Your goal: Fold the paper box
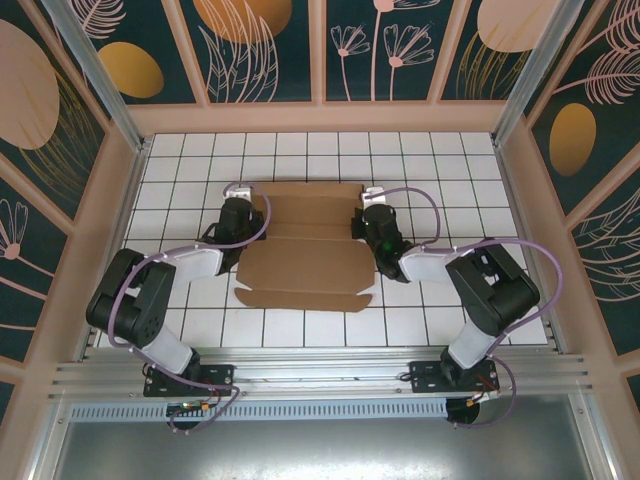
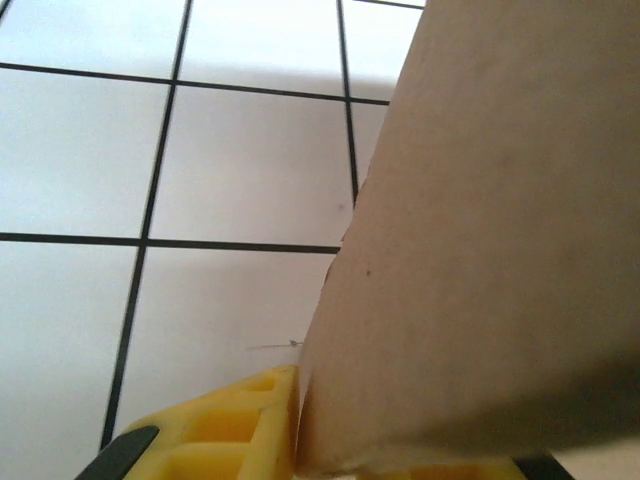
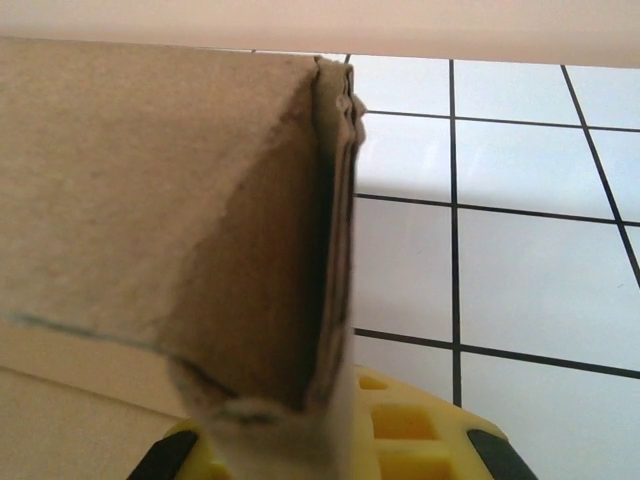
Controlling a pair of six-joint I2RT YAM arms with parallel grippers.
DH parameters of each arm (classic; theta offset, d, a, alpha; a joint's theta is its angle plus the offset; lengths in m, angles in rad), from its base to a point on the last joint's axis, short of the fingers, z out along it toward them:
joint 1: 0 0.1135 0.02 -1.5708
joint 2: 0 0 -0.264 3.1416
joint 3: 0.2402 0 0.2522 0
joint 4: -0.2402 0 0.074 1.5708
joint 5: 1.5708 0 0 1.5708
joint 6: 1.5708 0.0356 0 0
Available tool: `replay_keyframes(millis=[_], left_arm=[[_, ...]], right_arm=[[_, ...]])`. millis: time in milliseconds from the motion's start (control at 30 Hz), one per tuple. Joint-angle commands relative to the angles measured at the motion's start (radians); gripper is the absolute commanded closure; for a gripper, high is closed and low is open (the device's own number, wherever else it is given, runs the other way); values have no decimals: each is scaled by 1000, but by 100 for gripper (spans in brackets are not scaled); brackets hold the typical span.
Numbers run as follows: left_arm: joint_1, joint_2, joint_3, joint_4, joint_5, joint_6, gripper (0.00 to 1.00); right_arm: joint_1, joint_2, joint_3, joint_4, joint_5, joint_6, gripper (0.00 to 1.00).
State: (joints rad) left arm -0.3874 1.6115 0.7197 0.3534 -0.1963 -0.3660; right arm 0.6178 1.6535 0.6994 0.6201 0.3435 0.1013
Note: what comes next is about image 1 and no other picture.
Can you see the grey metal sheet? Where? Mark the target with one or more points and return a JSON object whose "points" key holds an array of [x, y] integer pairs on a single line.
{"points": [[320, 450]]}

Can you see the aluminium corner post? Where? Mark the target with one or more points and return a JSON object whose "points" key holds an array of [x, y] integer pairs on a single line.
{"points": [[106, 90], [537, 75]]}

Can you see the aluminium side rail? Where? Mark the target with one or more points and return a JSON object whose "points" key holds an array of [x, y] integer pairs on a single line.
{"points": [[84, 352], [556, 340]]}

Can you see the small circuit board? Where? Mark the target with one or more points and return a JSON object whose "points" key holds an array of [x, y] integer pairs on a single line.
{"points": [[187, 405]]}

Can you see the aluminium mounting rail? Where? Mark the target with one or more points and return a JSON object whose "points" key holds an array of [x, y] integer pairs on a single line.
{"points": [[320, 367]]}

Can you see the yellow power connector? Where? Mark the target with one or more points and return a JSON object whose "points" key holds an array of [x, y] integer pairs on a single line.
{"points": [[472, 401], [205, 407]]}

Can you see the brown cardboard box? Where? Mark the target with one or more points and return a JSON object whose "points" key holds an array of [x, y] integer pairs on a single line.
{"points": [[305, 270]]}

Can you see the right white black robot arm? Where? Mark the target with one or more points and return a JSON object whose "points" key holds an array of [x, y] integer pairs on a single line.
{"points": [[472, 345]]}

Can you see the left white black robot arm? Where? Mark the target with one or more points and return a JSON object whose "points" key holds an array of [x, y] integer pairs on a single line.
{"points": [[167, 350]]}

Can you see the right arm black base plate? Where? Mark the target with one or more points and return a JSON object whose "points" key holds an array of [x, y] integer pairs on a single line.
{"points": [[425, 375]]}

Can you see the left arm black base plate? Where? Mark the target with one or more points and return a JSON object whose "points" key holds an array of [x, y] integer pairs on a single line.
{"points": [[220, 375]]}

